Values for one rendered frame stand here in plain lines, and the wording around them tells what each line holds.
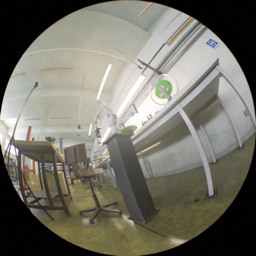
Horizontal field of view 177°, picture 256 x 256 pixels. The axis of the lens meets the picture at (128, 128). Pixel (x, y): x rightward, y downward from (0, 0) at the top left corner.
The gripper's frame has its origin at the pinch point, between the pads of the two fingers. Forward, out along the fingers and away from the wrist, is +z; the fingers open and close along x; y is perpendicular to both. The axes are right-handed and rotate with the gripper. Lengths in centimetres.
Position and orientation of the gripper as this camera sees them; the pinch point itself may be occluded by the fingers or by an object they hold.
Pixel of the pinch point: (99, 140)
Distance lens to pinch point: 123.7
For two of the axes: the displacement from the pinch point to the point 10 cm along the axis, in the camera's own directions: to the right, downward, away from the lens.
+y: -6.2, 5.0, 6.1
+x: -7.3, -0.7, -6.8
